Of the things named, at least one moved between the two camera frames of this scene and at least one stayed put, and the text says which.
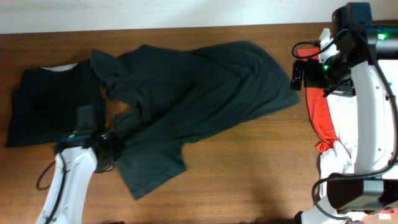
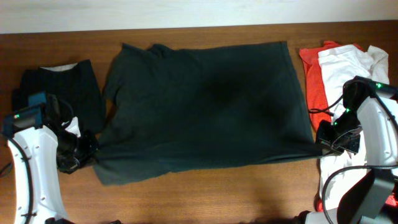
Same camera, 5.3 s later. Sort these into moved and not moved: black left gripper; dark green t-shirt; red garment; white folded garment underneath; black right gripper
Moved: dark green t-shirt; black right gripper; black left gripper
Not moved: red garment; white folded garment underneath
